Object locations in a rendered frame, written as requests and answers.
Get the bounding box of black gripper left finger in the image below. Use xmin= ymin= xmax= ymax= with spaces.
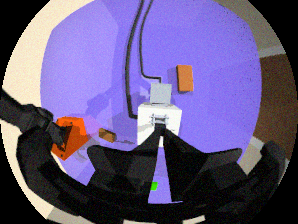
xmin=86 ymin=128 xmax=161 ymax=194

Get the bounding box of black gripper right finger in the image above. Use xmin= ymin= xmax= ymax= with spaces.
xmin=162 ymin=128 xmax=242 ymax=202

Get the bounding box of small green block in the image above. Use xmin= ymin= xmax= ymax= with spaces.
xmin=150 ymin=181 xmax=158 ymax=190

